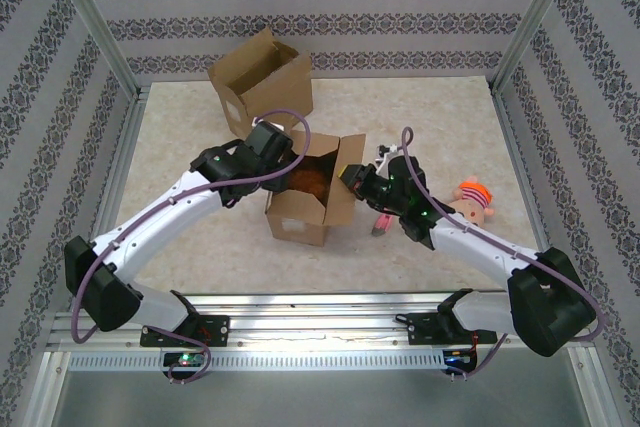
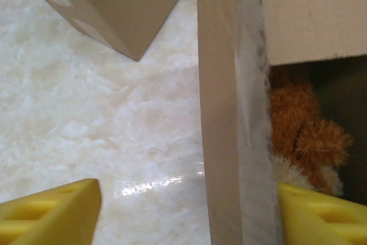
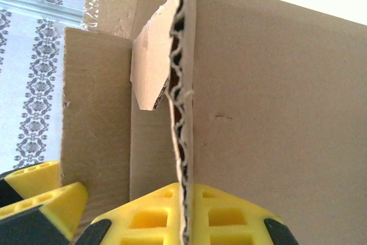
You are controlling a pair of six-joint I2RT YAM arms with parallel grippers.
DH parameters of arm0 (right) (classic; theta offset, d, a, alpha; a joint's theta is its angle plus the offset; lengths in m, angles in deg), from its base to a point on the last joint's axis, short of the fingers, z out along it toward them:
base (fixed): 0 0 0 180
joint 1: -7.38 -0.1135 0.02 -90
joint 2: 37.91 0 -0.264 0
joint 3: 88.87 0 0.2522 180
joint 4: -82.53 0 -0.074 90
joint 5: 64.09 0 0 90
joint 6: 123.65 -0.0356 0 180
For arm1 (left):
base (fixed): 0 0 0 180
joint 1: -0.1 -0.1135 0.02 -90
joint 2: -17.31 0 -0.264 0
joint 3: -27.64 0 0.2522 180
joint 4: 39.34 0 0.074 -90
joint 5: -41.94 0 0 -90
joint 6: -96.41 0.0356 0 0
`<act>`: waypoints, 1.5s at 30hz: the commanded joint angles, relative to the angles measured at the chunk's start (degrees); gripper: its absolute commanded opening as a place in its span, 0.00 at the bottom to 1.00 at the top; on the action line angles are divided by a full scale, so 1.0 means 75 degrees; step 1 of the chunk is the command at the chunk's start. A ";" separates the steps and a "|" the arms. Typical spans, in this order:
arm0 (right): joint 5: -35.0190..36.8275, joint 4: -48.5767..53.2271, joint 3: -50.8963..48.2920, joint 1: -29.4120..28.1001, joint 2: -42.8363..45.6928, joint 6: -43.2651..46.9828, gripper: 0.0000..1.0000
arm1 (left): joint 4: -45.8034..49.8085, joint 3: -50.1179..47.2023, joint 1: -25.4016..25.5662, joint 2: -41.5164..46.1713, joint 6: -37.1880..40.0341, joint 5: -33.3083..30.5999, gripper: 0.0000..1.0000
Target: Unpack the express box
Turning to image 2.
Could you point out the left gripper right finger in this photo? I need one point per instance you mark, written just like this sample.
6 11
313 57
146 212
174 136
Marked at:
321 225

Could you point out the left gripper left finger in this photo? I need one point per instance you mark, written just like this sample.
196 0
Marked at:
43 222

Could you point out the brown cardboard box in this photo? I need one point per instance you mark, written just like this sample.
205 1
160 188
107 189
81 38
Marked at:
120 12
229 113

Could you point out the brown plush toy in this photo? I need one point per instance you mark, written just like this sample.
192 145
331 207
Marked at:
304 130

